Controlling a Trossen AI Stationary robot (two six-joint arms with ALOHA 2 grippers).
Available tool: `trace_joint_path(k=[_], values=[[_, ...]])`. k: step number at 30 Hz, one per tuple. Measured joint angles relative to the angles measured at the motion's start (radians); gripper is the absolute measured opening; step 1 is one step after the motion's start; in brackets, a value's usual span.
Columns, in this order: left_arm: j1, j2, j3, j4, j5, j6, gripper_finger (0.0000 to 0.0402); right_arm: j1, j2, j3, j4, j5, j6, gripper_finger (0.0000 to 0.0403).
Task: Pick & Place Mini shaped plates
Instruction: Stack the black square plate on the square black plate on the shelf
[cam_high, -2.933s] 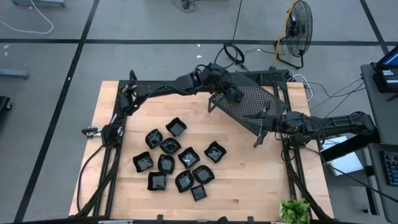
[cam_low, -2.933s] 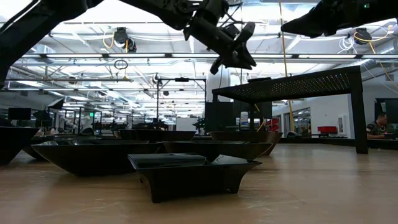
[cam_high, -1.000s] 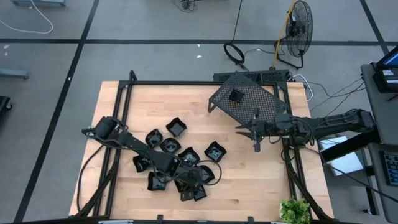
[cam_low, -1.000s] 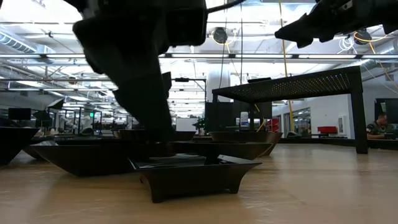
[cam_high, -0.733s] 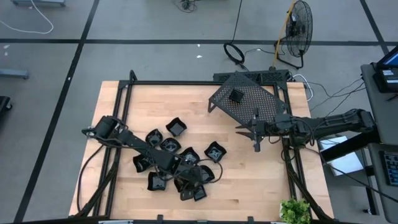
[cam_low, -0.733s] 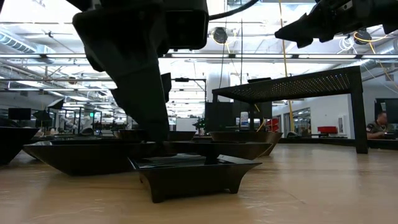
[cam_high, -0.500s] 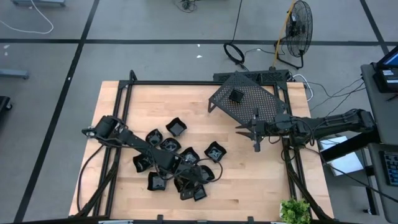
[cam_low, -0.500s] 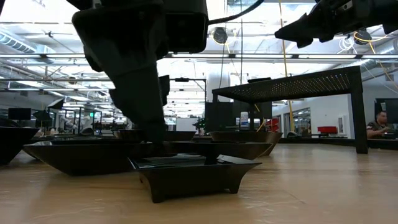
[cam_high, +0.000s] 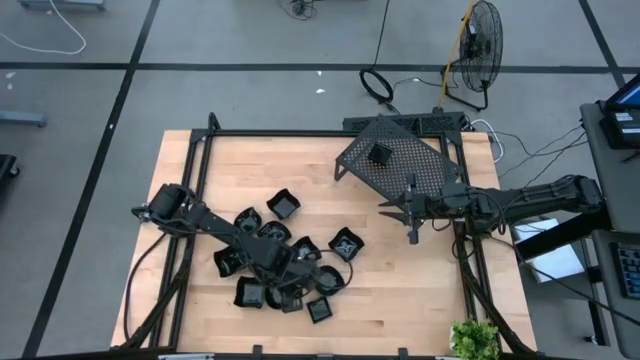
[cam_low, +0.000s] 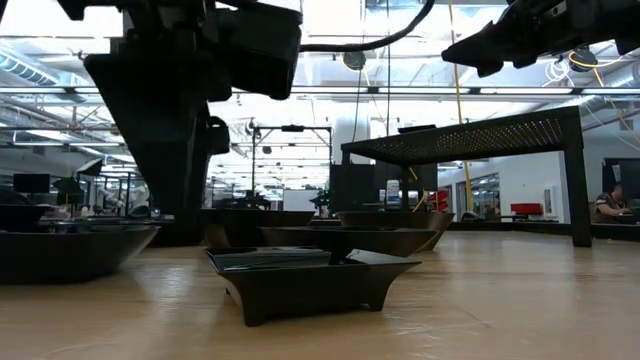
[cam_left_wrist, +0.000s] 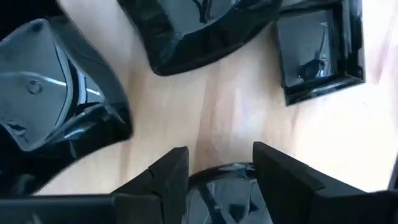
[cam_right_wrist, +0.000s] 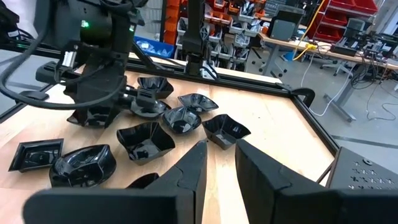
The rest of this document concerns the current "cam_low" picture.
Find black background rig frame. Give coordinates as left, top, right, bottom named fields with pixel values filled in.
left=251, top=124, right=335, bottom=211

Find black cable reel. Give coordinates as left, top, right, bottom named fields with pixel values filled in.
left=569, top=45, right=599, bottom=74
left=341, top=48, right=369, bottom=72

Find yellow hanging cable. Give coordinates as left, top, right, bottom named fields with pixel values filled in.
left=447, top=0, right=475, bottom=214

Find person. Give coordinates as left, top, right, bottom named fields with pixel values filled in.
left=592, top=182, right=632, bottom=225

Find black perforated metal shelf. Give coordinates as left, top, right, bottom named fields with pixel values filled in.
left=339, top=104, right=594, bottom=249

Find red storage bin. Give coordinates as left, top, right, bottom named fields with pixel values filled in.
left=509, top=202, right=544, bottom=217

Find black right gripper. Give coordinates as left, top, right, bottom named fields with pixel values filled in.
left=442, top=0, right=640, bottom=79

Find black cabinet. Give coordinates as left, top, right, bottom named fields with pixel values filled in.
left=328, top=162, right=439, bottom=214

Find black monitor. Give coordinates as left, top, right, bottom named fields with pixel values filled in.
left=602, top=157, right=640, bottom=201
left=12, top=173, right=52, bottom=195

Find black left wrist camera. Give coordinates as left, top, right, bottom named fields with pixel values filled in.
left=214, top=5, right=305, bottom=101

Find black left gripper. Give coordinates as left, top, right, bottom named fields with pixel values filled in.
left=57, top=0, right=301, bottom=246

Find silver ventilation duct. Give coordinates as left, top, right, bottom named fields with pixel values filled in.
left=0, top=49, right=64, bottom=87

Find red shelf items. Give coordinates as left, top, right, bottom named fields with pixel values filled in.
left=428, top=189, right=451, bottom=224

